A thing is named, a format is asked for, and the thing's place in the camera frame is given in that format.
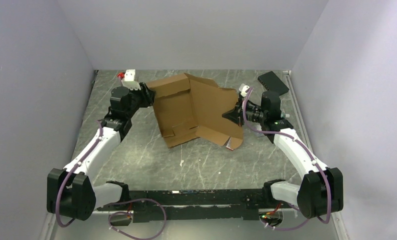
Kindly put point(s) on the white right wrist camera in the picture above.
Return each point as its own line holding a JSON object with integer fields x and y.
{"x": 243, "y": 90}

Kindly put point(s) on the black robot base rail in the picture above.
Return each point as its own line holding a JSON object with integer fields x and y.
{"x": 154, "y": 205}

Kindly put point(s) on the red white staples box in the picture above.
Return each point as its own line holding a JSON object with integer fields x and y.
{"x": 228, "y": 144}

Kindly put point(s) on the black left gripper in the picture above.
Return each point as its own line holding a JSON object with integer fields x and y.
{"x": 147, "y": 95}

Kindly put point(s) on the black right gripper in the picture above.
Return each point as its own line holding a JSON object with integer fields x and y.
{"x": 235, "y": 115}

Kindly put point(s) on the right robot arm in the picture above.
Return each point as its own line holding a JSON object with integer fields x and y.
{"x": 320, "y": 192}

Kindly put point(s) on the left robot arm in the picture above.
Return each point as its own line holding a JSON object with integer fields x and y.
{"x": 69, "y": 190}

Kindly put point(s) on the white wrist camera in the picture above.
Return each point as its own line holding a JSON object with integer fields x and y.
{"x": 243, "y": 90}
{"x": 129, "y": 80}

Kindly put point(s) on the brown cardboard box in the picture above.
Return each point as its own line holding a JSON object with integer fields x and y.
{"x": 187, "y": 107}

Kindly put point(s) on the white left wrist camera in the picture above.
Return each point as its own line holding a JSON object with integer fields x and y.
{"x": 129, "y": 80}

